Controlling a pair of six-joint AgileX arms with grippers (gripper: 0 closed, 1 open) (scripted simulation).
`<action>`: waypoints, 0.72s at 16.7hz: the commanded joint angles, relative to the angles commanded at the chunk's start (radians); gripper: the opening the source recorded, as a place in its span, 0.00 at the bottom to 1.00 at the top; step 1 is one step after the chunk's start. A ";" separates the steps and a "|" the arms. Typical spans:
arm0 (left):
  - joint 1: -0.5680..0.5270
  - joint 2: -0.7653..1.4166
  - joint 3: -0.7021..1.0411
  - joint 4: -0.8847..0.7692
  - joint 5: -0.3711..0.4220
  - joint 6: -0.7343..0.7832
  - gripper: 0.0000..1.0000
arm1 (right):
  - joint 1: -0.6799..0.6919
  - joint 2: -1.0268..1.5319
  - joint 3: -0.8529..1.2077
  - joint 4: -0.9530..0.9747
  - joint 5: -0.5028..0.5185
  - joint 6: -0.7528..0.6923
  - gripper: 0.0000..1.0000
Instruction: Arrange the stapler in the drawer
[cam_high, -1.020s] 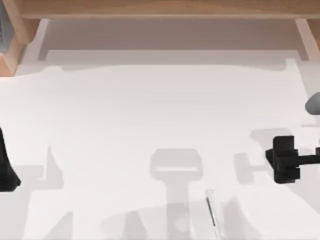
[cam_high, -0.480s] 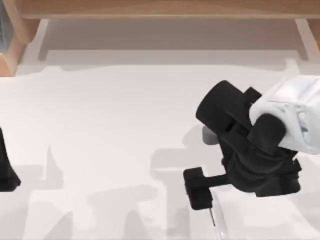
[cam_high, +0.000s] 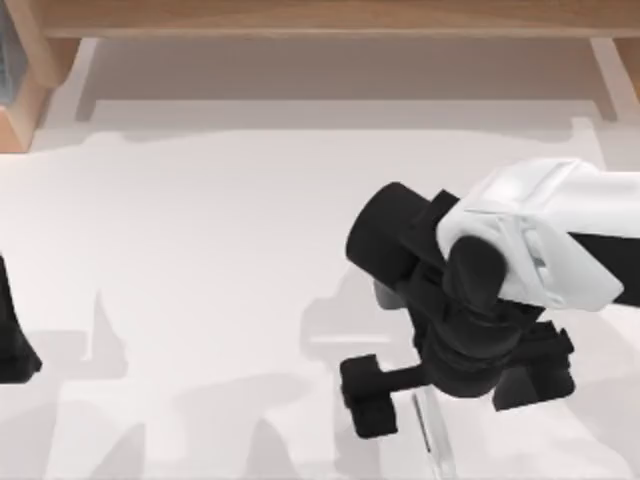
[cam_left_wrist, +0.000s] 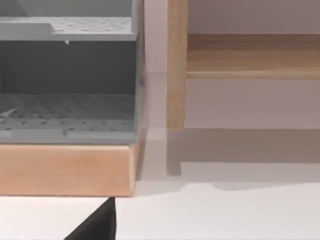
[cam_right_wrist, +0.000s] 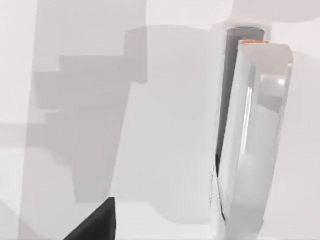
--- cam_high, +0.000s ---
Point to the wooden cupboard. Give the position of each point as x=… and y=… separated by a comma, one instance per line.
x=320, y=17

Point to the thin clear upright plate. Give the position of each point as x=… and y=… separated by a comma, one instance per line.
x=435, y=435

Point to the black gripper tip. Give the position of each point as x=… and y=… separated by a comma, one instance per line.
x=12, y=340

